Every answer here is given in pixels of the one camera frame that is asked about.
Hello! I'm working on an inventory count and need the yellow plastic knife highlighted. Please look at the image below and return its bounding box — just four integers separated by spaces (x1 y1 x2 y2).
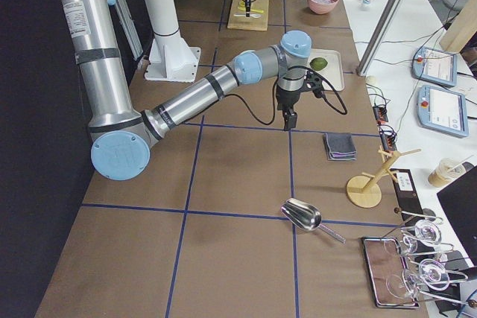
238 7 265 13

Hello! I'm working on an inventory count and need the bamboo cutting board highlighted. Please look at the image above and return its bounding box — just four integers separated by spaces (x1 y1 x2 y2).
227 0 270 32

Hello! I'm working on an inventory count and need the grey folded cloth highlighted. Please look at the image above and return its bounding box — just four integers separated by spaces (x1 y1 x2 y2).
323 133 357 161

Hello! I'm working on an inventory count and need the green avocado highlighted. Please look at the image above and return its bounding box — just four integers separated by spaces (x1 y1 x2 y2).
310 57 328 71

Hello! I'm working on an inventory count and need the white rabbit tray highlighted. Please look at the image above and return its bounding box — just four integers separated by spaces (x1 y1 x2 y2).
308 48 344 92

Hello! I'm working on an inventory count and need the metal scoop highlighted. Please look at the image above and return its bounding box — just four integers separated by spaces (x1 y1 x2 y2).
281 198 346 244

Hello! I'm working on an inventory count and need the black power strip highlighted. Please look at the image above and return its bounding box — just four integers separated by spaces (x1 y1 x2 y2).
372 104 397 152

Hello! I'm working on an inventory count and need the wooden stand with pole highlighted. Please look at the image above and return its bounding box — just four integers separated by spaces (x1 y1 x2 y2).
346 146 421 209

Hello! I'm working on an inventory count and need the black box with label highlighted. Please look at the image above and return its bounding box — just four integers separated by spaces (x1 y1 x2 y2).
392 168 423 214

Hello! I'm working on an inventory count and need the lower teach pendant tablet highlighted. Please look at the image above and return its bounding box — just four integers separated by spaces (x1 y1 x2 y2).
417 85 469 138

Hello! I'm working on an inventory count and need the teach pendant tablet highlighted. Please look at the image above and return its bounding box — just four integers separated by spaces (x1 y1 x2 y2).
417 85 469 138
411 47 457 88

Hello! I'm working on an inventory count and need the upper teach pendant tablet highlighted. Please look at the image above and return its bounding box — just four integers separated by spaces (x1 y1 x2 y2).
411 47 457 88

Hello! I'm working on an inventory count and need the iced coffee cup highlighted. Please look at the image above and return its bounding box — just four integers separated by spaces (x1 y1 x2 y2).
428 158 475 188

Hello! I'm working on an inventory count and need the upper wine glass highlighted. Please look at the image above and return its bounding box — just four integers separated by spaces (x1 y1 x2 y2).
382 219 454 257

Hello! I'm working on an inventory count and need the wine glass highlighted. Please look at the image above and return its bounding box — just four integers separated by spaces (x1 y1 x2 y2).
382 219 454 257
385 258 469 305

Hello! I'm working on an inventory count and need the black framed box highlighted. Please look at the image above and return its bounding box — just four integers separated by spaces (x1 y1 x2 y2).
361 237 420 310

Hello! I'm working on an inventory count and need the lower wine glass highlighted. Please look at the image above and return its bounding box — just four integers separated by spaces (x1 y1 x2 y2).
385 258 469 305

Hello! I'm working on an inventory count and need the black braided cable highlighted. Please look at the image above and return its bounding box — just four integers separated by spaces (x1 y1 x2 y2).
223 66 349 126

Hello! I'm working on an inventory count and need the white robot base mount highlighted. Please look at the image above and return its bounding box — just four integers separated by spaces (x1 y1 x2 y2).
145 0 201 83

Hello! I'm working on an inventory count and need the aluminium frame post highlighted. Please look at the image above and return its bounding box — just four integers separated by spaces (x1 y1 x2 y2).
356 0 403 76

